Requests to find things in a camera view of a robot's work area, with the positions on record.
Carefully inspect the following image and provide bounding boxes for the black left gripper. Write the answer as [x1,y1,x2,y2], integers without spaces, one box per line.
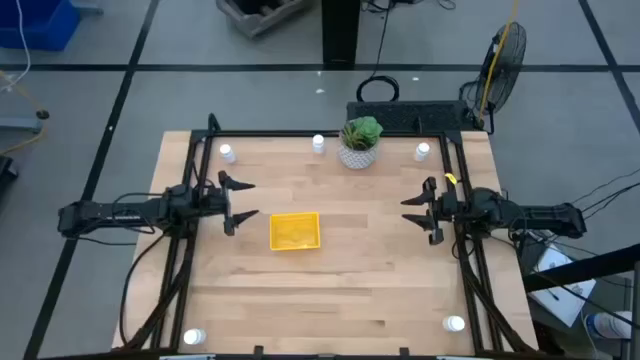
[198,170,261,237]

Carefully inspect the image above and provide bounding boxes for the black aluminium table frame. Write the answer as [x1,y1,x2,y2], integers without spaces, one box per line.
[112,112,541,360]

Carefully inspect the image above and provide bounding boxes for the long yellow cable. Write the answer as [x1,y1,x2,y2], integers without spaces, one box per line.
[477,0,522,125]

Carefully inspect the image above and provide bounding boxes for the black floor fan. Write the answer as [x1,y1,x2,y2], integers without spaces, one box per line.
[459,21,528,135]

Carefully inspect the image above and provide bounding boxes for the grey stand base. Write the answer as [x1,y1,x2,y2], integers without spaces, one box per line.
[0,108,51,135]

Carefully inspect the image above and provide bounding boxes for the black coiled floor cable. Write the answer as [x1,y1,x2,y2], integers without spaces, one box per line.
[355,0,401,104]

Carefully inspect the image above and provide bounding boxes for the black perforated box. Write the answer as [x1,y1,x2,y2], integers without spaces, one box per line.
[345,100,475,134]

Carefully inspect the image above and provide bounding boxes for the yellow floor cable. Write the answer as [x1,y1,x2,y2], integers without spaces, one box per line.
[0,69,49,156]

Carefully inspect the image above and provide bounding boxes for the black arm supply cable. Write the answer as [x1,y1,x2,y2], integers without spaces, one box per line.
[118,232,169,346]

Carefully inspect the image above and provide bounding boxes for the black floor object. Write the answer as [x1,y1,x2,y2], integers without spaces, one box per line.
[0,154,20,194]

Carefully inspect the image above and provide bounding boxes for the grey crate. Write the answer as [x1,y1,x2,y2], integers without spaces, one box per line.
[215,0,314,39]

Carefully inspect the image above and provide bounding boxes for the yellow plastic basket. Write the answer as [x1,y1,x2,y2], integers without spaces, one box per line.
[269,211,322,252]

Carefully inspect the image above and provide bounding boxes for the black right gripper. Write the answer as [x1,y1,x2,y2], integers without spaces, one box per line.
[400,176,464,247]

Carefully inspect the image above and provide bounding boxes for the potted plant in patterned pot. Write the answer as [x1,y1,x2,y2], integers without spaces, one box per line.
[337,115,385,171]

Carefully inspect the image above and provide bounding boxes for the black beam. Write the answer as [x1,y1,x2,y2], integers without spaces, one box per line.
[522,243,640,294]

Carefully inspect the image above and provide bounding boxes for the white floor cable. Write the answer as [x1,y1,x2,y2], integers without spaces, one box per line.
[0,0,32,94]

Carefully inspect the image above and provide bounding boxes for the large clear water bottle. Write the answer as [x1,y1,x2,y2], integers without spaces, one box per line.
[584,310,634,341]

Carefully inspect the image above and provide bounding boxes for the blue plastic bin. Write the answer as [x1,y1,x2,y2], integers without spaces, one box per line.
[0,0,82,52]

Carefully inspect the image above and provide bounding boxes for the black pillar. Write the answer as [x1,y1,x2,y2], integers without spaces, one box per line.
[321,0,362,70]

